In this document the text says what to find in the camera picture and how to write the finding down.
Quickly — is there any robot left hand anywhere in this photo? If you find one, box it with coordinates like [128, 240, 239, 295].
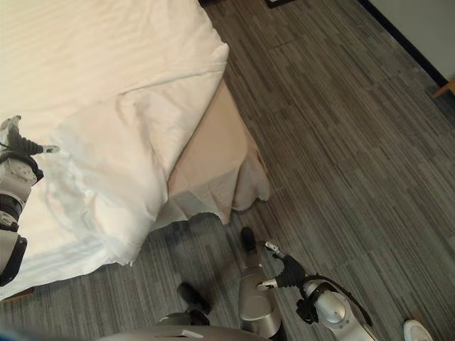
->
[0, 114, 61, 158]

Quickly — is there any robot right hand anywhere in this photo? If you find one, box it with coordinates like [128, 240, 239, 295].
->
[259, 240, 306, 291]

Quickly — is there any white duvet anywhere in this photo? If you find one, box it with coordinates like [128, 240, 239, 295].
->
[0, 0, 230, 300]

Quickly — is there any beige bed skirt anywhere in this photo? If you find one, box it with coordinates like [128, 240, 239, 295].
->
[166, 78, 271, 224]

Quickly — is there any robot right dark foot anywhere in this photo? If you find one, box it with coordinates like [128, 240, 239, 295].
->
[241, 227, 257, 251]

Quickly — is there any robot dark foot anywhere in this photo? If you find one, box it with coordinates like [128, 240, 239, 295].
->
[177, 282, 211, 314]
[241, 227, 257, 251]

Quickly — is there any robot left dark foot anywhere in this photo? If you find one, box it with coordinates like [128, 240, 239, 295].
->
[177, 282, 211, 314]

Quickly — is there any robot left silver leg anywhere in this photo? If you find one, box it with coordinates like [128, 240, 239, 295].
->
[156, 308, 210, 330]

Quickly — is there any robot silver torso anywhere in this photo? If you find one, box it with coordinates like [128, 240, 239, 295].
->
[0, 318, 250, 341]

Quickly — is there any person's white shoe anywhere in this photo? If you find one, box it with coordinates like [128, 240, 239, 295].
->
[402, 319, 434, 341]

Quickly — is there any wooden furniture piece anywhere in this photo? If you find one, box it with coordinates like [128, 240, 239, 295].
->
[432, 75, 455, 99]

